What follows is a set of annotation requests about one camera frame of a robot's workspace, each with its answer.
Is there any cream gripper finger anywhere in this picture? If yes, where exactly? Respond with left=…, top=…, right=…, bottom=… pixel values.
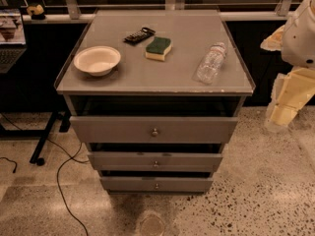
left=260, top=26, right=284, bottom=51
left=265, top=102, right=297, bottom=129

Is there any grey bottom drawer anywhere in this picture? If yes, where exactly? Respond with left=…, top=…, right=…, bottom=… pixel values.
left=100, top=177, right=213, bottom=193

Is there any grey drawer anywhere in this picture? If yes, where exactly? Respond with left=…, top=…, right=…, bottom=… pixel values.
left=70, top=116, right=238, bottom=144
left=88, top=151, right=222, bottom=172
left=100, top=177, right=213, bottom=193

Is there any grey drawer cabinet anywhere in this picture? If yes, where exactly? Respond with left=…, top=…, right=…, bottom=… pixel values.
left=56, top=10, right=254, bottom=179

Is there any grey middle drawer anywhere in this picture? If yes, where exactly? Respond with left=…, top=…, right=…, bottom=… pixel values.
left=88, top=151, right=222, bottom=172

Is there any grey top drawer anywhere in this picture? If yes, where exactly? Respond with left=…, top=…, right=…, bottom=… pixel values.
left=70, top=116, right=238, bottom=144

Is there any clear plastic water bottle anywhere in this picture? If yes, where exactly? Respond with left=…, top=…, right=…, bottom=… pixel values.
left=193, top=42, right=226, bottom=85

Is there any green yellow sponge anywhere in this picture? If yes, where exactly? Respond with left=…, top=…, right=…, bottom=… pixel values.
left=145, top=36, right=172, bottom=61

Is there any black calculator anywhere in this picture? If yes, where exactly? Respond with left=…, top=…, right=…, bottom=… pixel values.
left=124, top=28, right=156, bottom=45

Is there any white paper bowl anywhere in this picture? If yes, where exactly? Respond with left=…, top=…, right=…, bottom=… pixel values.
left=74, top=46, right=121, bottom=77

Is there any yellow black tape dispenser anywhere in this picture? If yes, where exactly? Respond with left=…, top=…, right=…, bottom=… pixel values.
left=27, top=4, right=45, bottom=20

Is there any black desk leg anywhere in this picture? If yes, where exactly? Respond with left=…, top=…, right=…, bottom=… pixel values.
left=0, top=111, right=70, bottom=165

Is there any laptop computer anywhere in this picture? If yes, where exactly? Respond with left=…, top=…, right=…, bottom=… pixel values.
left=0, top=7, right=27, bottom=74

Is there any black floor cable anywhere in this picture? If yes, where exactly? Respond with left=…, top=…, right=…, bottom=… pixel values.
left=0, top=112, right=91, bottom=236

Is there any short black cable end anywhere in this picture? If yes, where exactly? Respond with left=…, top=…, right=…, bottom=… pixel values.
left=0, top=156, right=18, bottom=174

